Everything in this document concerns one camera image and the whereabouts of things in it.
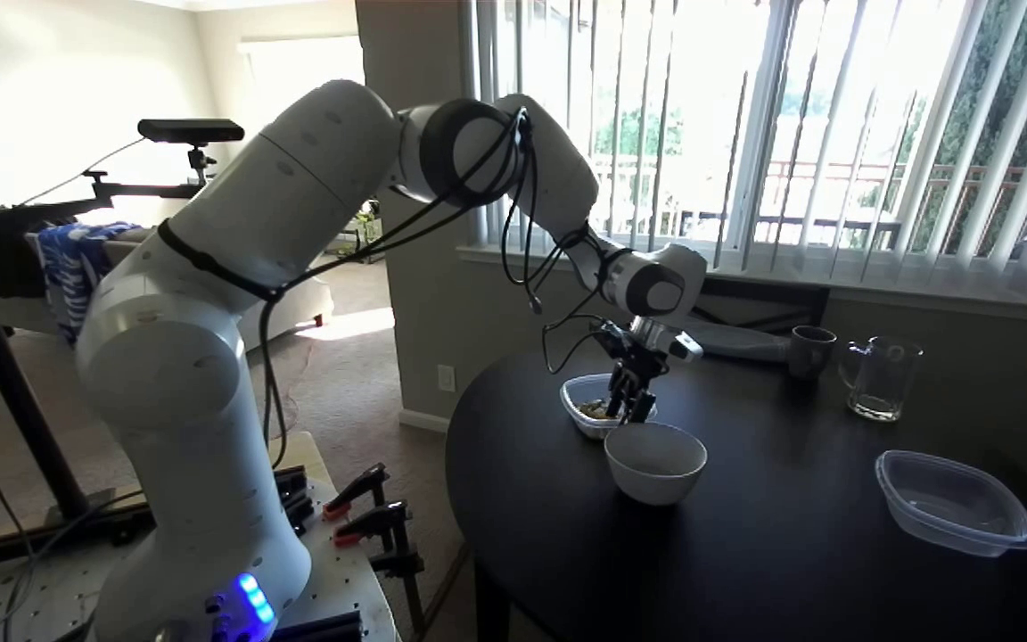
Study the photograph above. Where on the red-handled clamp lower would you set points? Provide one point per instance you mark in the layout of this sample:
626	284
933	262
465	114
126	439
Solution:
385	523

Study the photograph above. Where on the black tripod pole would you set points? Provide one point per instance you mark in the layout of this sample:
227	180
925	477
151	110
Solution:
36	436

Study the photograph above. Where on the white ceramic right bowl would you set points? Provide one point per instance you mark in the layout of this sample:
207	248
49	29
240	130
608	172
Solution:
653	464

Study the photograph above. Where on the clear plastic bowl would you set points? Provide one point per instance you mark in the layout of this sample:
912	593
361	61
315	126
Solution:
585	389

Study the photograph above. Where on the small objects in bowl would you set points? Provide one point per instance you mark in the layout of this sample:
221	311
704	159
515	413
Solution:
598	413

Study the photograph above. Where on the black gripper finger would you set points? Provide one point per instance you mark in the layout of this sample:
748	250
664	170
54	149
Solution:
620	395
639	407

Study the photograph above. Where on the black camera on stand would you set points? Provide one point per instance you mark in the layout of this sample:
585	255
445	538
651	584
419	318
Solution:
189	130

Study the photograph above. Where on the robot mounting base plate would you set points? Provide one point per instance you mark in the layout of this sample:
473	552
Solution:
54	593

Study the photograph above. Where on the clear glass pitcher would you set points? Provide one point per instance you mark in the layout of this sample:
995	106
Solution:
880	375

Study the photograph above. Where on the dark mug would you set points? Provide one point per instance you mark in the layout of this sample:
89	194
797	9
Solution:
811	353

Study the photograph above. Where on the red-handled clamp upper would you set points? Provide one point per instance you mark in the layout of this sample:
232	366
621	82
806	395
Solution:
364	483

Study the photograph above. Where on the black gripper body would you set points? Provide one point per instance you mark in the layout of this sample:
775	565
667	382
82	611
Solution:
648	348

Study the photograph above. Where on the vertical window blinds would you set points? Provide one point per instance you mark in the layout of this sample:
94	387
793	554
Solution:
831	141

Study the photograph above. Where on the clear plastic container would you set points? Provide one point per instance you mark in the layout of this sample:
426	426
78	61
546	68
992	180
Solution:
949	506

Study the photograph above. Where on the red-handled clamp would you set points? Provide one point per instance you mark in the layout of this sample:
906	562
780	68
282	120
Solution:
385	523
364	483

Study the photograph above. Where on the round dark table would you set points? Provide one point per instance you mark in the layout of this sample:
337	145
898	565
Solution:
782	540

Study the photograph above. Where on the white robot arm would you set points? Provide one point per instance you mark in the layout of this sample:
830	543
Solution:
163	356

